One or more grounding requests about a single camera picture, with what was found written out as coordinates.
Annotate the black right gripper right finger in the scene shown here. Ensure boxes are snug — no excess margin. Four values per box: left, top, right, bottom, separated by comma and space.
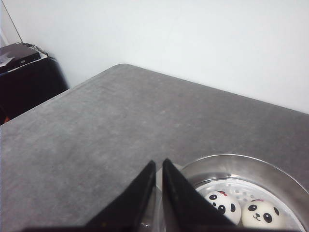
162, 159, 237, 232

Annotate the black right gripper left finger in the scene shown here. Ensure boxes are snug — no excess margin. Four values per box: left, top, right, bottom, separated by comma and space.
86, 161, 156, 232

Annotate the panda bun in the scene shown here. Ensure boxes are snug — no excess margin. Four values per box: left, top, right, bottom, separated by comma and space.
204, 190, 241, 225
241, 199, 286, 229

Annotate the stainless steel steamer pot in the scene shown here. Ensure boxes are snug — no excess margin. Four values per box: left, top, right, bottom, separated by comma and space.
141, 154, 309, 232

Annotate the white perforated steamer liner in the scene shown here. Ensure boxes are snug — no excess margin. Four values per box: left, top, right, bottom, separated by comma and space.
196, 179, 306, 232

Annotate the black cabinet with box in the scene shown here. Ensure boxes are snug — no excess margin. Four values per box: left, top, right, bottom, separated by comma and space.
0, 43, 69, 124

